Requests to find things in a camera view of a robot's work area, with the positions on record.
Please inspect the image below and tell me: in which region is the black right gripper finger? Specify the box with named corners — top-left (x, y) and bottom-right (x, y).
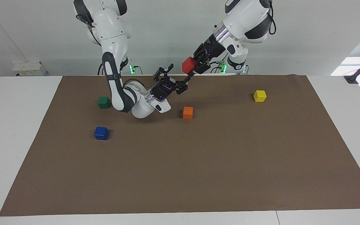
top-left (175, 76), bottom-right (192, 95)
top-left (153, 63), bottom-right (174, 82)

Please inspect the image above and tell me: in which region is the red wooden block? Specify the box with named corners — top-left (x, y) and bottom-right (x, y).
top-left (182, 57), bottom-right (198, 75)

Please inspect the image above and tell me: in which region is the green wooden block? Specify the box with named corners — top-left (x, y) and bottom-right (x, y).
top-left (98, 96), bottom-right (111, 109)

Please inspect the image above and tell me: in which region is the yellow wooden block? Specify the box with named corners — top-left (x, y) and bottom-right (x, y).
top-left (253, 90), bottom-right (267, 103)

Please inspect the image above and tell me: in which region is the blue wooden block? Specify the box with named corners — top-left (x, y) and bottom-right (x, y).
top-left (94, 126), bottom-right (109, 141)

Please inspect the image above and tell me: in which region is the brown paper table mat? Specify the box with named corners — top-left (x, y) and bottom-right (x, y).
top-left (0, 74), bottom-right (360, 217)

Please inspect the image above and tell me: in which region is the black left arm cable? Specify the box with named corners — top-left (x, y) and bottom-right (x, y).
top-left (268, 0), bottom-right (277, 35)

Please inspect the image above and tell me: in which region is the white wall box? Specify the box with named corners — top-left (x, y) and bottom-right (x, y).
top-left (12, 61), bottom-right (47, 77)

